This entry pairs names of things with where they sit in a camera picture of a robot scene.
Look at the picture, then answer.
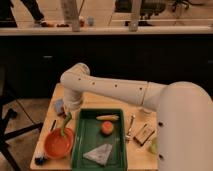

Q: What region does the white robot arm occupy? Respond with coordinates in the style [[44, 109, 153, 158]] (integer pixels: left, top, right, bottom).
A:
[[60, 63, 213, 171]]

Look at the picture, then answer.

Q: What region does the orange red bowl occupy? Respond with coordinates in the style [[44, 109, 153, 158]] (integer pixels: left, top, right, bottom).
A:
[[43, 128, 74, 159]]

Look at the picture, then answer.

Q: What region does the red grape bunch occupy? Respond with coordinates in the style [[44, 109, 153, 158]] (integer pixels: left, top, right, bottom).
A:
[[61, 111, 66, 119]]

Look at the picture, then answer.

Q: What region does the black marker pen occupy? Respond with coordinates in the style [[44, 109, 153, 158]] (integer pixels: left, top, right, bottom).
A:
[[50, 120, 57, 132]]

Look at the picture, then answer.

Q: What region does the green plastic tray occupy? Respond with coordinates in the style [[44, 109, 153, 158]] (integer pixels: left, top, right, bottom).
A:
[[71, 109, 128, 171]]

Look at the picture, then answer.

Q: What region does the orange round fruit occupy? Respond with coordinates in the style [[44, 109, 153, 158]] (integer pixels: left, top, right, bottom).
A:
[[101, 121, 114, 135]]

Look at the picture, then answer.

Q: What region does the grey folded cloth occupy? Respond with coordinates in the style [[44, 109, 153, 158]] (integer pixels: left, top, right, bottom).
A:
[[83, 144, 112, 166]]

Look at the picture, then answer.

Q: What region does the black white brush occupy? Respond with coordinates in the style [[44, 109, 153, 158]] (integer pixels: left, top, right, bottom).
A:
[[34, 151, 47, 165]]

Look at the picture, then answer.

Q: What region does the white cup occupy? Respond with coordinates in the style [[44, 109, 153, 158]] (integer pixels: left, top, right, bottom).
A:
[[142, 107, 152, 114]]

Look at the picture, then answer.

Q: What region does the brown wooden box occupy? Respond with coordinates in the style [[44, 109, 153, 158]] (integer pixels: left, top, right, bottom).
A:
[[133, 124, 155, 146]]

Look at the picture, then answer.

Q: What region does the green cup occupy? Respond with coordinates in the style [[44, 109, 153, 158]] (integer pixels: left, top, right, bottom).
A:
[[150, 137, 157, 154]]

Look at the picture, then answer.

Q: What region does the black chair frame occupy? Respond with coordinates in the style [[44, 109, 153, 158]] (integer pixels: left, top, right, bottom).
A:
[[0, 66, 44, 171]]

